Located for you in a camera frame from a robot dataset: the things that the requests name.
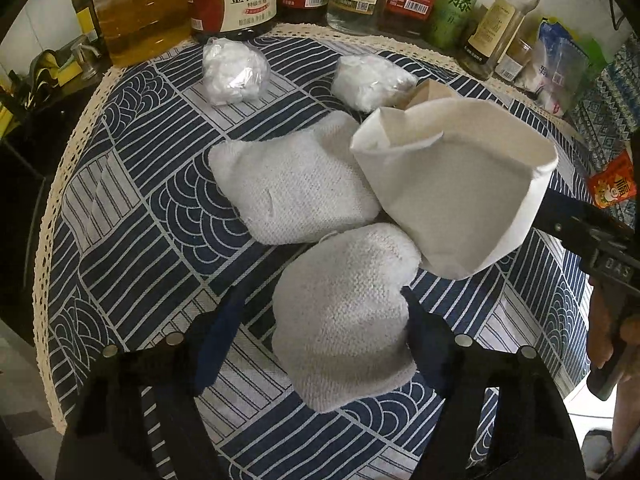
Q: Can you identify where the blue white patterned tablecloth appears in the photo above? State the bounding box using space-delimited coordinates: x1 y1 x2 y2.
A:
34 25 588 479

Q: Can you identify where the white paper bag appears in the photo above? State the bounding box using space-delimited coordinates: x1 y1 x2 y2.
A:
350 98 559 280

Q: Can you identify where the patterned blue curtain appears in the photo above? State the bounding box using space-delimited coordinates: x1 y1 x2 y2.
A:
569 34 640 221

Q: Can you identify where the small oil bottle gold cap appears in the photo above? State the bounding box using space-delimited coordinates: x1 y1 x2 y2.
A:
458 0 539 80

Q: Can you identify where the person's right hand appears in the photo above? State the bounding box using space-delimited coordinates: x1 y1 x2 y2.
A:
584 278 640 456

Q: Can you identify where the large cooking oil jug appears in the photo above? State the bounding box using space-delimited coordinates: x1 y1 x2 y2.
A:
93 0 191 67

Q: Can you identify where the yellow black sponge holder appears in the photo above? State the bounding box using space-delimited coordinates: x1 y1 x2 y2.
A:
1 35 108 110

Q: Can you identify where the white knitted cloth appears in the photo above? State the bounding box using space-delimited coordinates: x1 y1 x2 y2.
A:
208 110 381 246
272 223 421 413

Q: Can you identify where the green plastic bag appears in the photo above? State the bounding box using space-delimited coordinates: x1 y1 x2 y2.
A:
570 36 612 93

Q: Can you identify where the brown paper bag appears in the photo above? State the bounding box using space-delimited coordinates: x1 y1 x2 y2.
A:
395 79 458 110

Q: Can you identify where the crumpled white plastic ball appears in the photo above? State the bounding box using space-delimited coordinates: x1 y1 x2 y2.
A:
203 38 270 106

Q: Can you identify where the red paper drink cup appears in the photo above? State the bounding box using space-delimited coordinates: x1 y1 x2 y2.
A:
588 151 637 209

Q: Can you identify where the green label oil bottle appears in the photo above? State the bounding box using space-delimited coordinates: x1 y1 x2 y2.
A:
423 0 476 51

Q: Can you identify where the small glass jar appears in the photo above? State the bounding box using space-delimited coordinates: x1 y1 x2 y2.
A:
495 38 533 82

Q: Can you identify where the blue white plastic bag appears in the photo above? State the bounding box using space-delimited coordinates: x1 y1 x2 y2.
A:
516 18 589 117

